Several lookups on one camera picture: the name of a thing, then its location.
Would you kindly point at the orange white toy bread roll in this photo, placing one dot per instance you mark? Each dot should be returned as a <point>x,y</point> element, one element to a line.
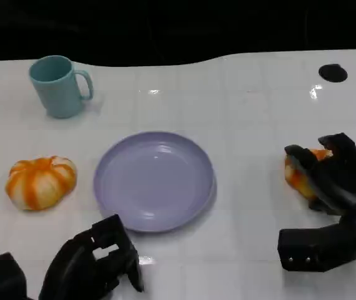
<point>296,178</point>
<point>40,184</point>

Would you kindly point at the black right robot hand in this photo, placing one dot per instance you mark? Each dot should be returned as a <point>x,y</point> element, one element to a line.
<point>340,175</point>

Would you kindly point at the black round table grommet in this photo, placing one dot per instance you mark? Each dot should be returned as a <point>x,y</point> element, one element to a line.
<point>332,72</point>

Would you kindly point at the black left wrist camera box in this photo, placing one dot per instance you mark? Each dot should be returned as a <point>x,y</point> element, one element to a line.
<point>3,278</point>

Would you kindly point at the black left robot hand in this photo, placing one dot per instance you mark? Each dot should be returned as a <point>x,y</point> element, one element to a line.
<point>75,268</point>

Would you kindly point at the lilac plate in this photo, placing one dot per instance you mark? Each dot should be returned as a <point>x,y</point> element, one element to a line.
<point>154,181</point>

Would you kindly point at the pale green mug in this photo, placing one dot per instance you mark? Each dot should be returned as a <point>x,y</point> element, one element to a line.
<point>60,90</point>

